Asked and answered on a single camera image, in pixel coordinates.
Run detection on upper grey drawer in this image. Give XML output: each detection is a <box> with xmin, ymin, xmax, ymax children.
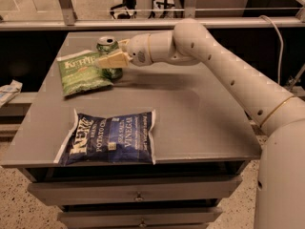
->
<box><xmin>28</xmin><ymin>176</ymin><xmax>242</xmax><ymax>205</ymax></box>

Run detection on grey drawer cabinet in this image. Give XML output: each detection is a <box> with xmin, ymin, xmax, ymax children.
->
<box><xmin>0</xmin><ymin>29</ymin><xmax>265</xmax><ymax>229</ymax></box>

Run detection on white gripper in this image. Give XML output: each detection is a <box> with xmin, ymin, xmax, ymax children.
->
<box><xmin>94</xmin><ymin>33</ymin><xmax>151</xmax><ymax>69</ymax></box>

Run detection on black office chair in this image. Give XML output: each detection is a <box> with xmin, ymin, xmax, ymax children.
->
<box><xmin>110</xmin><ymin>0</ymin><xmax>136</xmax><ymax>19</ymax></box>

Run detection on green jalapeno chip bag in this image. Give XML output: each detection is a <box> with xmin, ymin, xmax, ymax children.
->
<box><xmin>56</xmin><ymin>50</ymin><xmax>112</xmax><ymax>96</ymax></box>

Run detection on lower grey drawer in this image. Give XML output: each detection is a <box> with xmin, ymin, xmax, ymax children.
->
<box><xmin>58</xmin><ymin>207</ymin><xmax>222</xmax><ymax>229</ymax></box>

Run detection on blue salt vinegar chip bag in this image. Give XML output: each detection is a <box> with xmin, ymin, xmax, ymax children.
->
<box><xmin>54</xmin><ymin>111</ymin><xmax>155</xmax><ymax>165</ymax></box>

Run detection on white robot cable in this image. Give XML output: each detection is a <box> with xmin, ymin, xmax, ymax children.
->
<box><xmin>258</xmin><ymin>14</ymin><xmax>285</xmax><ymax>86</ymax></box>

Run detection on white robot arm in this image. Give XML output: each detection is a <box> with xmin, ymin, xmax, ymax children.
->
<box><xmin>95</xmin><ymin>18</ymin><xmax>305</xmax><ymax>229</ymax></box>

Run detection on green soda can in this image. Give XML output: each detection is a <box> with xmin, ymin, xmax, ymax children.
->
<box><xmin>96</xmin><ymin>36</ymin><xmax>123</xmax><ymax>80</ymax></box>

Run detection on white packet on ledge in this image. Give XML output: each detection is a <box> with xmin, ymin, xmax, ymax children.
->
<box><xmin>0</xmin><ymin>80</ymin><xmax>23</xmax><ymax>108</ymax></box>

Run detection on grey drawer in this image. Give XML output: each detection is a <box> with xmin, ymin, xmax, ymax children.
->
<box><xmin>28</xmin><ymin>176</ymin><xmax>242</xmax><ymax>205</ymax></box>
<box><xmin>58</xmin><ymin>207</ymin><xmax>222</xmax><ymax>229</ymax></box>

